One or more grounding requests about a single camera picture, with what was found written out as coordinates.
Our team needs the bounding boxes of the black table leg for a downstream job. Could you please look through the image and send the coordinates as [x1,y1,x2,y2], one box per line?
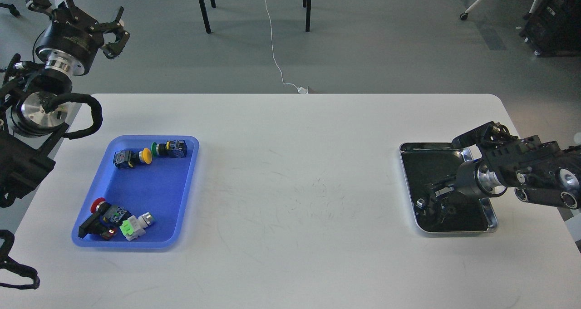
[302,0,312,33]
[198,0,216,34]

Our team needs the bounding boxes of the silver metal tray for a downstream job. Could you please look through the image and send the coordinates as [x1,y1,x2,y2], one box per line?
[399,143,498,237]

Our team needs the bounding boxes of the black equipment cart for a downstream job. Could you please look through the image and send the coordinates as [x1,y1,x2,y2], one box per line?
[519,0,581,57]

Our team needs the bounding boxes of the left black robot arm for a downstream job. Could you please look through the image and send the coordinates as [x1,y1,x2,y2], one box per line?
[0,0,129,208]

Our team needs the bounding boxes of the white cable on floor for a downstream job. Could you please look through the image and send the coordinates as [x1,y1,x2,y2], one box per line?
[261,0,309,94]

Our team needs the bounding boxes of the black table leg right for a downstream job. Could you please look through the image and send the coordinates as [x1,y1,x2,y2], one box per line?
[302,0,312,33]

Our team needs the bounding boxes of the red emergency stop button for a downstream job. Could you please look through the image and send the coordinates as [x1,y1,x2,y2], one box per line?
[78,197,132,241]

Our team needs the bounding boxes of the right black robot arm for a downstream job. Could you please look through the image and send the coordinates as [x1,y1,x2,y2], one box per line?
[414,121,580,213]

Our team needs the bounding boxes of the black table leg left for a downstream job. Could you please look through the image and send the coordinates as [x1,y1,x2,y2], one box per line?
[198,0,216,34]

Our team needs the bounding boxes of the green push button switch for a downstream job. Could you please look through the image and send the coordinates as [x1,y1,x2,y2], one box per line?
[150,140,187,158]

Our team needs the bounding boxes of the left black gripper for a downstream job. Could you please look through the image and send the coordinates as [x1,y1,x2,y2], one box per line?
[25,0,130,76]

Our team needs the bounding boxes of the yellow push button switch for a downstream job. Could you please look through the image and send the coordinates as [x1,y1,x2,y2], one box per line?
[113,148,153,169]

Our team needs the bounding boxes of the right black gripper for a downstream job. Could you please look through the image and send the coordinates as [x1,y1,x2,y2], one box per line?
[415,161,507,216]

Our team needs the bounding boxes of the green white selector switch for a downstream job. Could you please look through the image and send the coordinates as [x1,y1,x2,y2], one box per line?
[120,212,156,241]

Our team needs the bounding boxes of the blue plastic tray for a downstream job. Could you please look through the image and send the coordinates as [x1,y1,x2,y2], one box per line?
[71,135,200,249]

